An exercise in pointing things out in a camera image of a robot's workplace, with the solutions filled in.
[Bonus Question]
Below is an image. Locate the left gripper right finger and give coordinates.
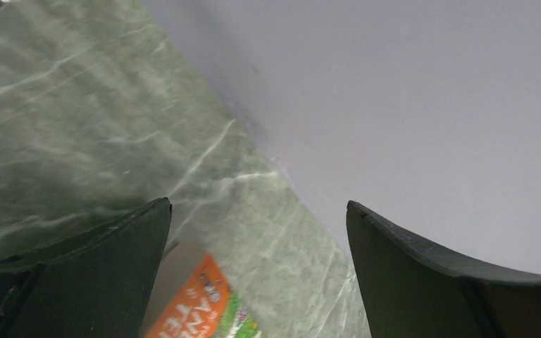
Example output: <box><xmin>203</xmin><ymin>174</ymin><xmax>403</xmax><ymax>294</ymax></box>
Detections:
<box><xmin>346</xmin><ymin>201</ymin><xmax>541</xmax><ymax>337</ymax></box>

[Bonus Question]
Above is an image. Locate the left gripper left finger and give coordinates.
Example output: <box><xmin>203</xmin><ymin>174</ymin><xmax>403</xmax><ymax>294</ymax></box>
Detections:
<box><xmin>0</xmin><ymin>197</ymin><xmax>172</xmax><ymax>337</ymax></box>

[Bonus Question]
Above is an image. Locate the orange green treehouse book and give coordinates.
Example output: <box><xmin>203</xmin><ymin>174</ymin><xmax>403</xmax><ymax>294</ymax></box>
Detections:
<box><xmin>140</xmin><ymin>249</ymin><xmax>266</xmax><ymax>338</ymax></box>

